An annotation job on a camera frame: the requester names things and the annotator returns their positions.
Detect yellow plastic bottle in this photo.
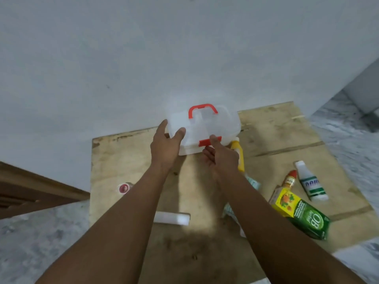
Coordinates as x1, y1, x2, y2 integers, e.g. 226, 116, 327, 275
230, 137, 246, 173

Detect person's left hand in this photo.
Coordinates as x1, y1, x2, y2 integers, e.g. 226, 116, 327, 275
150, 120, 186, 172

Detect green and yellow carton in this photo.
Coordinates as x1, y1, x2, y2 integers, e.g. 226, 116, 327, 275
268, 186, 330, 241

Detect person's right hand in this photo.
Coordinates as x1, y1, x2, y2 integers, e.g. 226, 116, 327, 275
203, 135, 240, 181

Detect white medicine packet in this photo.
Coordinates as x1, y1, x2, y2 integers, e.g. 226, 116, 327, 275
222, 202, 247, 238

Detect person's left forearm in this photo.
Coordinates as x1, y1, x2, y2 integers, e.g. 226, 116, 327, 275
36, 163, 178, 284

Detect clear plastic box red handle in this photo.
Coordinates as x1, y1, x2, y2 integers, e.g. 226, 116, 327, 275
166, 104, 242, 156

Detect small bottle red cap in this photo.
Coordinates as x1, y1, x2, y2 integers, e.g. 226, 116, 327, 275
280, 170, 298, 190

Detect teal medicine packet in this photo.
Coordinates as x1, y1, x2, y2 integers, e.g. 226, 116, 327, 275
244, 174, 261, 190

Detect white bottle green label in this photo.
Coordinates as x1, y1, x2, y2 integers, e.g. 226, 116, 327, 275
294, 160, 329, 202

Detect white bandage roll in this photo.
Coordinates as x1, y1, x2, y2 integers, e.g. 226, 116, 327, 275
154, 212, 191, 226

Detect person's right forearm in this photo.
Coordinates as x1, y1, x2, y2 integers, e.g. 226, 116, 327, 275
212, 171, 368, 284

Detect brown wooden furniture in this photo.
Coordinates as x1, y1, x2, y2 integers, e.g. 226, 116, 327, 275
0, 161, 91, 220

